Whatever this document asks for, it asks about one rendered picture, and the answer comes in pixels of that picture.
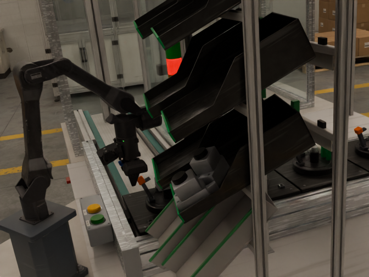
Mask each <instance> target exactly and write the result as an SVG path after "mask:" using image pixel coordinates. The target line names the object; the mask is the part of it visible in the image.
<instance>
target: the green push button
mask: <svg viewBox="0 0 369 277"><path fill-rule="evenodd" d="M90 220H91V223H92V224H99V223H102V222H103V221H104V216H103V215H101V214H96V215H94V216H92V217H91V218H90Z"/></svg>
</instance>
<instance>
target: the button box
mask: <svg viewBox="0 0 369 277"><path fill-rule="evenodd" d="M92 204H99V205H100V207H101V209H100V211H98V212H95V213H89V212H88V210H87V207H88V206H90V205H92ZM80 205H81V210H82V215H83V219H84V222H85V227H86V230H87V235H88V239H89V242H90V246H91V247H94V246H98V245H102V244H105V243H109V242H113V241H114V234H113V228H112V224H111V221H110V219H109V216H108V213H107V210H106V207H105V205H104V202H103V199H102V196H101V194H97V195H93V196H88V197H83V198H80ZM96 214H101V215H103V216H104V221H103V222H102V223H99V224H92V223H91V220H90V218H91V217H92V216H94V215H96Z"/></svg>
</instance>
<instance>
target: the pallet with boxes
mask: <svg viewBox="0 0 369 277"><path fill-rule="evenodd" d="M318 37H326V38H327V44H328V45H331V46H334V41H335V31H331V32H322V33H317V34H315V42H318ZM365 59H369V31H366V30H362V29H357V28H356V50H355V61H357V60H365ZM363 65H369V62H365V63H358V64H355V67H359V66H363ZM315 67H317V66H315ZM321 71H328V69H325V68H322V69H315V73H316V72H321Z"/></svg>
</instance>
